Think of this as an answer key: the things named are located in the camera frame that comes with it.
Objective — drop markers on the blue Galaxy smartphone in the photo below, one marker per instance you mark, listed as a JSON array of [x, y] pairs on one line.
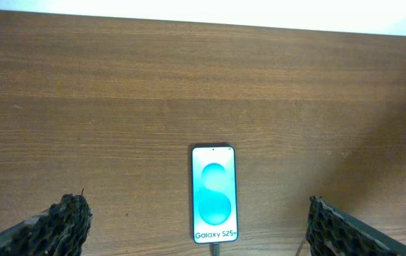
[[214, 194]]

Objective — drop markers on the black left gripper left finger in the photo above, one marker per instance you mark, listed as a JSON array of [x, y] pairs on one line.
[[62, 229]]

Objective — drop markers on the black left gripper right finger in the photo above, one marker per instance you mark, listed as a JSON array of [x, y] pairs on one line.
[[332, 232]]

